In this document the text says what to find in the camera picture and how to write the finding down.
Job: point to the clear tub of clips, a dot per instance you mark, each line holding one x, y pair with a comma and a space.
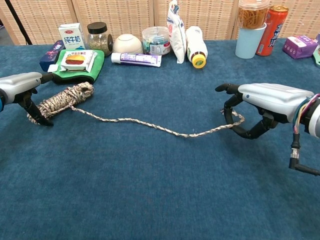
156, 40

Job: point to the green plastic object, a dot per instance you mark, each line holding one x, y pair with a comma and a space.
317, 56

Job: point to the small white sachet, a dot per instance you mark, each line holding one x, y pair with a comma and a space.
53, 68

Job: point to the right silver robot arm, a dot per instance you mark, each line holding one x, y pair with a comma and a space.
315, 120

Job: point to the woven bamboo folding screen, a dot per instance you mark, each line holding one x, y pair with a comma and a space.
120, 15

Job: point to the clear jar of rubber bands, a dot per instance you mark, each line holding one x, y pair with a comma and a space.
252, 15

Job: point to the purple tissue packet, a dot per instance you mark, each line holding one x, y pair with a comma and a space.
298, 46

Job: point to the glass jar black lid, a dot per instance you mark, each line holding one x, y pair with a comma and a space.
98, 40

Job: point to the white purple toothpaste tube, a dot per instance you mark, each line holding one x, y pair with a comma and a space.
140, 59

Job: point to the blue table cloth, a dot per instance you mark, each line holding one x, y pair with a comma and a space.
150, 195

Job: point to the light blue paper cup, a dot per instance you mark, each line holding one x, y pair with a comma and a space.
248, 43

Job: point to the green folded cloth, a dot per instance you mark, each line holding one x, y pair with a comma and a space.
98, 62

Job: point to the red drink can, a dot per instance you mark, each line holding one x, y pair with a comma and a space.
273, 32

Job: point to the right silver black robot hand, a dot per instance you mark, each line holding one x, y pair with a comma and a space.
272, 100

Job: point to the white ceramic bowl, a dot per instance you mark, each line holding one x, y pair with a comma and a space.
127, 43

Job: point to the white stand-up pouch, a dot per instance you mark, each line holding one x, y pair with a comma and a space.
176, 37

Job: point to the white milk carton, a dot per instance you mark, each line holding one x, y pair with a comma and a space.
71, 36

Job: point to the black pole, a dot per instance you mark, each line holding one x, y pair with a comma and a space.
17, 20

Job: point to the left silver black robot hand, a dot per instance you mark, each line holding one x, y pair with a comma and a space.
17, 85

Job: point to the white burger snack packet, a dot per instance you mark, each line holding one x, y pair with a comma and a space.
76, 61

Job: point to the dark blue carton box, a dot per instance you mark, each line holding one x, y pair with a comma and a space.
50, 56

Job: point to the white bottle yellow cap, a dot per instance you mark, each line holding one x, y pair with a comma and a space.
196, 42

